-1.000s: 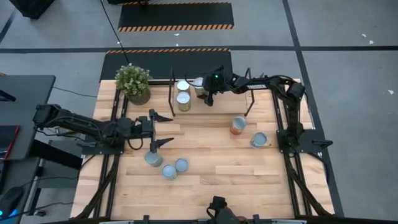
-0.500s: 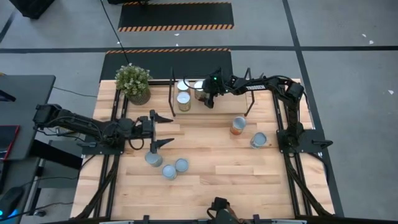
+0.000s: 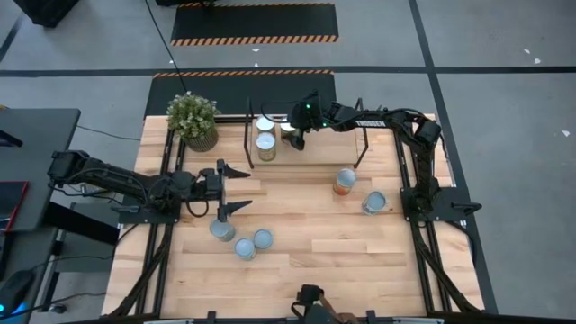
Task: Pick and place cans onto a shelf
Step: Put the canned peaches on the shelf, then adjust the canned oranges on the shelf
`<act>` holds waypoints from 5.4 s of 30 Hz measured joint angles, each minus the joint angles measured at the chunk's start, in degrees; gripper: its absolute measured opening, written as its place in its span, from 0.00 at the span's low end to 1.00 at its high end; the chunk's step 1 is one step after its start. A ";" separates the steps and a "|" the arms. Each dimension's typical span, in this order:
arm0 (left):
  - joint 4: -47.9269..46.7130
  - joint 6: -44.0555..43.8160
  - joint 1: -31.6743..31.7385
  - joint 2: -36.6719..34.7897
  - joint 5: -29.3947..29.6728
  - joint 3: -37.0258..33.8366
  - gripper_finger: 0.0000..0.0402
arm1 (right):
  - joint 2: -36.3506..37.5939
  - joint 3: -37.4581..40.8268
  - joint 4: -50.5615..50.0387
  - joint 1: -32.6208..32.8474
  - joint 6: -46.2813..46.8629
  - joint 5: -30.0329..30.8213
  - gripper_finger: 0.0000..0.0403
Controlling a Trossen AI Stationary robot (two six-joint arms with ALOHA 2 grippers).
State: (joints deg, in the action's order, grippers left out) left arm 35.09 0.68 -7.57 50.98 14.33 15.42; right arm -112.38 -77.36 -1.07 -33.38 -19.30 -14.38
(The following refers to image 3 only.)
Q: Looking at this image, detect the black aluminium table frame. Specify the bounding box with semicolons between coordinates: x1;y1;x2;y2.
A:
107;114;487;324

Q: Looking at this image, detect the blue cherries can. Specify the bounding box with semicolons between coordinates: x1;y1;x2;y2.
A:
209;218;237;243

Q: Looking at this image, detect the black-framed wooden shelf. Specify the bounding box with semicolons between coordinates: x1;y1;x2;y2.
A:
242;95;371;171

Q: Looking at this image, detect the orange pineapple can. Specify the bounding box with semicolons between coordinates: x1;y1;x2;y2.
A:
255;115;276;135

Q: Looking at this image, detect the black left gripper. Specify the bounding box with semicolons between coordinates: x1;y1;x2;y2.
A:
196;157;254;222

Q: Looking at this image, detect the dark grey desk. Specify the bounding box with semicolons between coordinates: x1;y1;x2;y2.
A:
0;107;82;233

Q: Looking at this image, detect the green smiley-face can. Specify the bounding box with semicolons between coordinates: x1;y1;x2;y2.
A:
233;238;257;261

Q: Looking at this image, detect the yellow-green oranges can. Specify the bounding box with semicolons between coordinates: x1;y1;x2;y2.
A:
255;131;278;162

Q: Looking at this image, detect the thin black floor cable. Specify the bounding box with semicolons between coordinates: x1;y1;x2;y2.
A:
144;0;188;94

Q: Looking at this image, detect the black mat with hazard stripes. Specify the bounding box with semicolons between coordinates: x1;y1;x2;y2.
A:
143;68;338;119
169;2;339;47

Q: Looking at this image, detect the white mixed vegetables can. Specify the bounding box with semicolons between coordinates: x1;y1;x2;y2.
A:
361;190;387;216

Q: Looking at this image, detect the orange can with green band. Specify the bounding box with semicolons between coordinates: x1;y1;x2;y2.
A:
279;120;298;144

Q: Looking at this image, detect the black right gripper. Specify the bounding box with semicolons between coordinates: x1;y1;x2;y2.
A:
286;89;337;152

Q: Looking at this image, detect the short teal tuna can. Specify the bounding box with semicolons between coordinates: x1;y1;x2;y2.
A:
252;228;275;250

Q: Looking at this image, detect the red-orange corn can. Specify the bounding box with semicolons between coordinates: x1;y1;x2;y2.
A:
332;167;357;197

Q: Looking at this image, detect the black device with blue light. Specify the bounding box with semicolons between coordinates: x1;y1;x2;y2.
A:
0;268;35;317

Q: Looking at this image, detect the red tablet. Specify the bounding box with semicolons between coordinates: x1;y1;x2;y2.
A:
0;180;29;231

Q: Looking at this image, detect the black floor box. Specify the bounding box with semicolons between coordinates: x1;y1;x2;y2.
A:
13;0;81;28

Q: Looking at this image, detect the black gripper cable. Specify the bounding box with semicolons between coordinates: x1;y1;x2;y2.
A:
185;197;210;219

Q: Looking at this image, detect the potted plant in striped pot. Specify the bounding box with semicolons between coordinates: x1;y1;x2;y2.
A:
166;91;221;153

